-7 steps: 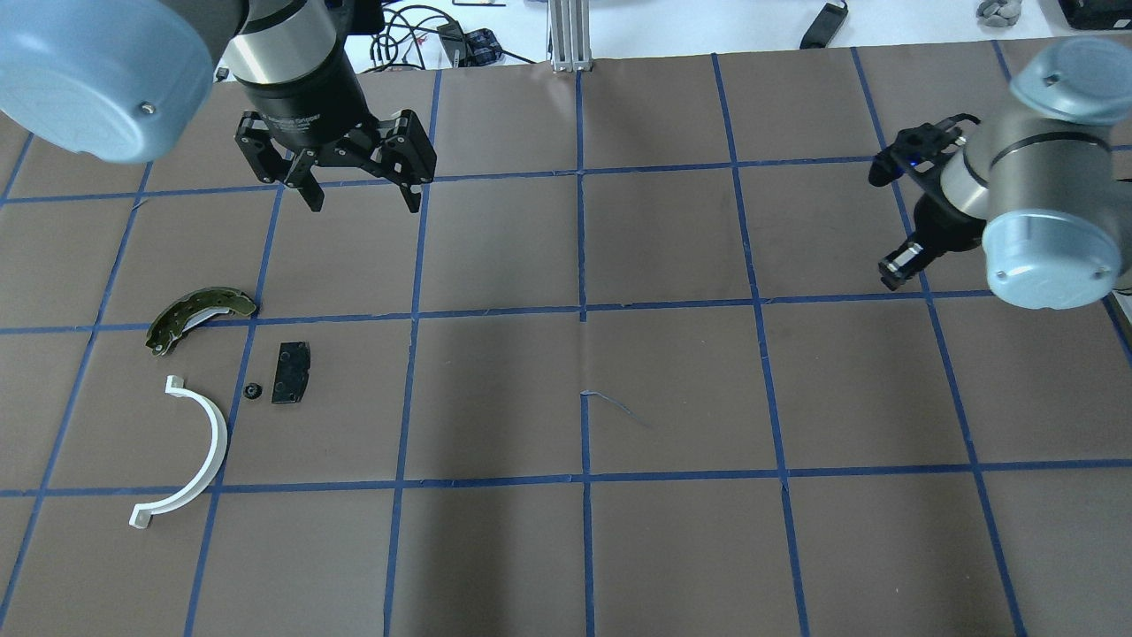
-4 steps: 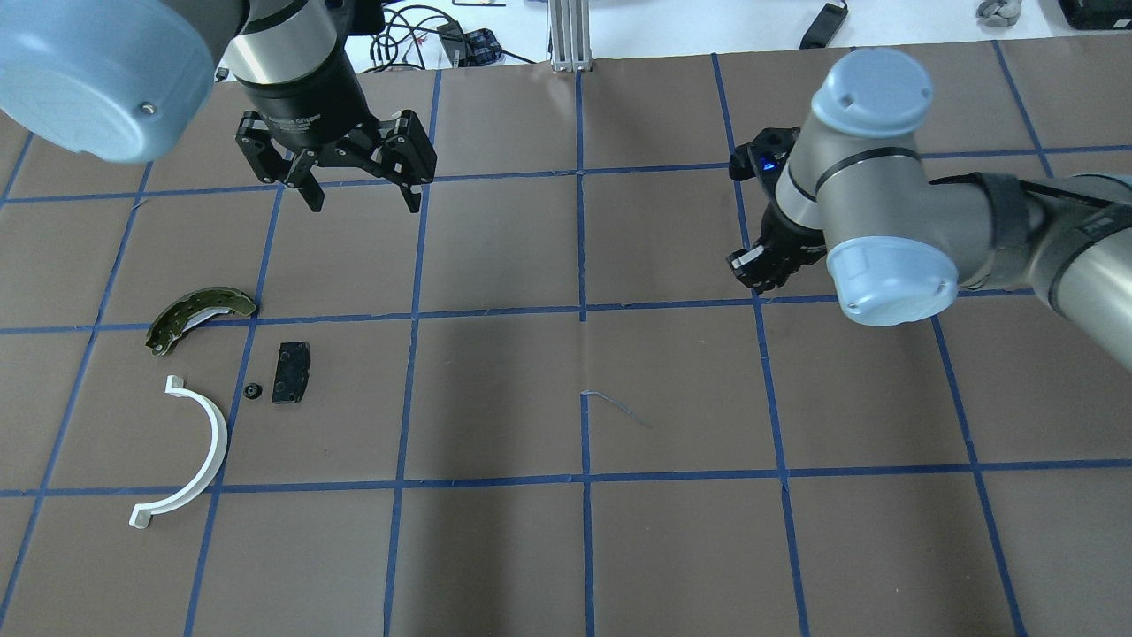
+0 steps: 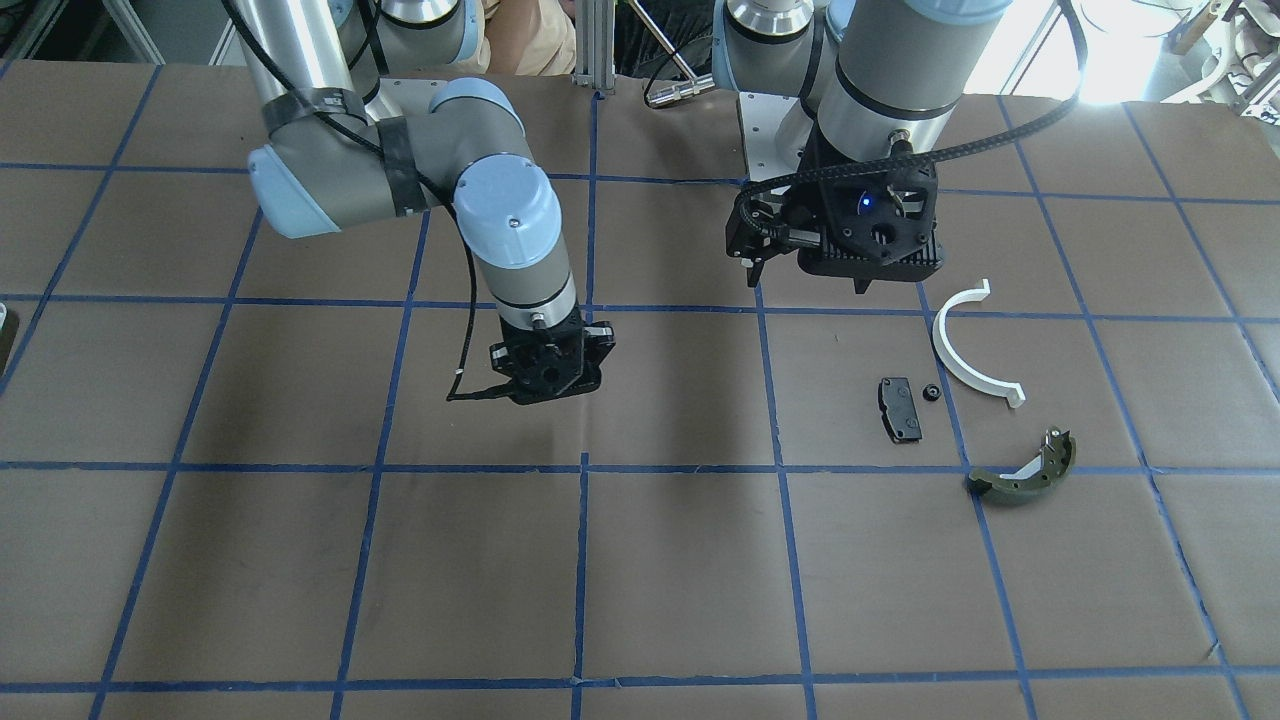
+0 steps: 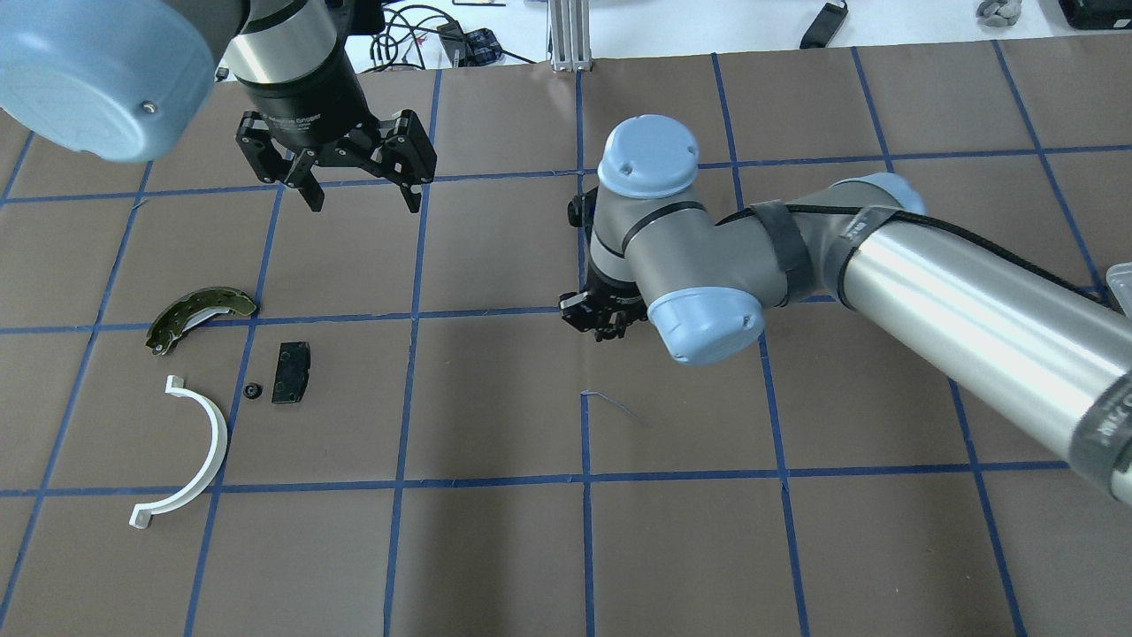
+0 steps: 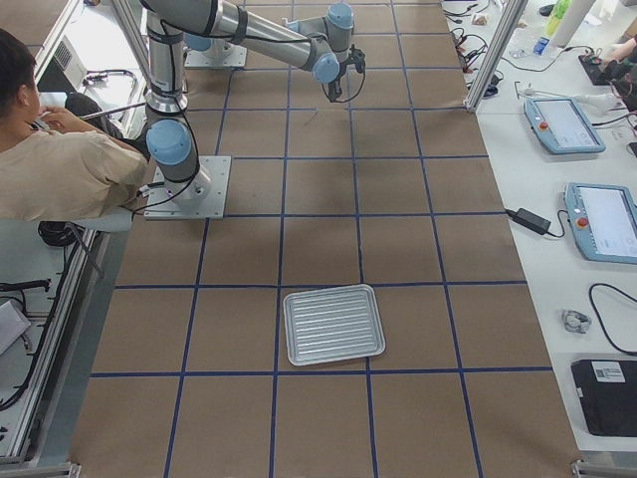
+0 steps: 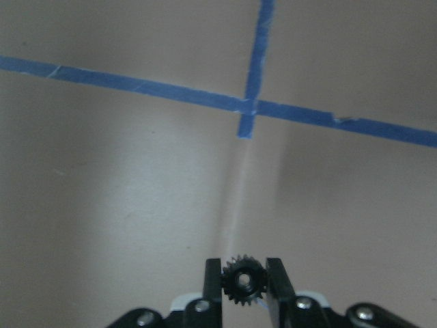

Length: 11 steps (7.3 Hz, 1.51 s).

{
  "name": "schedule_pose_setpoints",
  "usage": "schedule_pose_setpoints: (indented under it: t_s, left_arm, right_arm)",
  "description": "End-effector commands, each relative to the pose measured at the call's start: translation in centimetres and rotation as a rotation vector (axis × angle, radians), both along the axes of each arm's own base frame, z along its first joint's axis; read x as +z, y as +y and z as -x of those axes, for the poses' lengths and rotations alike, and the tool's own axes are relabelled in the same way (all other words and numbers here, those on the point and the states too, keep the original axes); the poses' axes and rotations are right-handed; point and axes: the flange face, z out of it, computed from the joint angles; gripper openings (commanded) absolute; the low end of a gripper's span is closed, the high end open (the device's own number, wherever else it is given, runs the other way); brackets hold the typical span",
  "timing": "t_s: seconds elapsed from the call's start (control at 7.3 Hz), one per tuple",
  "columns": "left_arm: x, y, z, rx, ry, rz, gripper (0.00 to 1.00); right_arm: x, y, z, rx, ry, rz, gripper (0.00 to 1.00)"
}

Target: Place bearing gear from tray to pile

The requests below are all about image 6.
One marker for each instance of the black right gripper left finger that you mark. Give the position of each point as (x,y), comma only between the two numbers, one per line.
(206,311)

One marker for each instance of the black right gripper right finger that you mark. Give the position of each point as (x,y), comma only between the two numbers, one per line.
(287,307)

